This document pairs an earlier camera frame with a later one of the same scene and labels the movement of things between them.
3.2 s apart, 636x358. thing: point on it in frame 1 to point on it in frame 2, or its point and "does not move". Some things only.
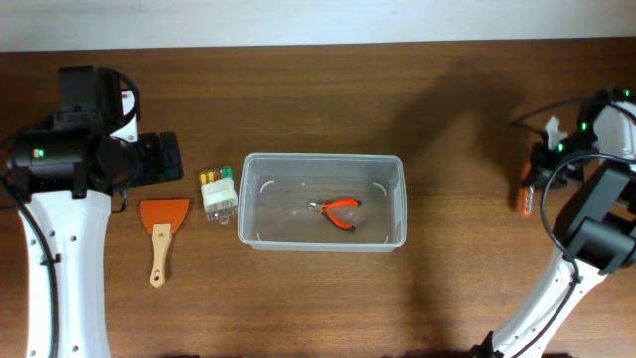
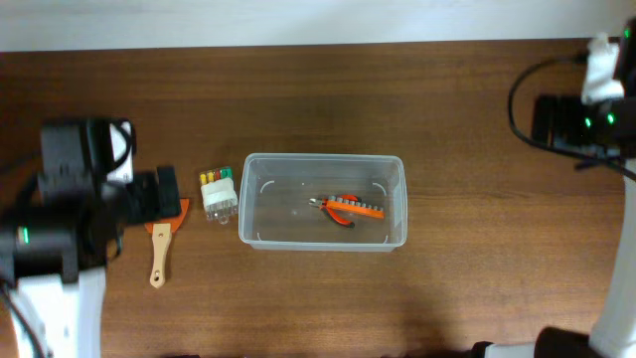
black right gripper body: x=545 y=162 to x=574 y=128
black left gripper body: x=161 y=161 to x=152 y=194
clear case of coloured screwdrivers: x=219 y=194 does not move
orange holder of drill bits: x=528 y=194 to x=355 y=207
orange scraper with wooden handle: x=162 y=217 does not move
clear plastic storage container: x=316 y=202 does not move
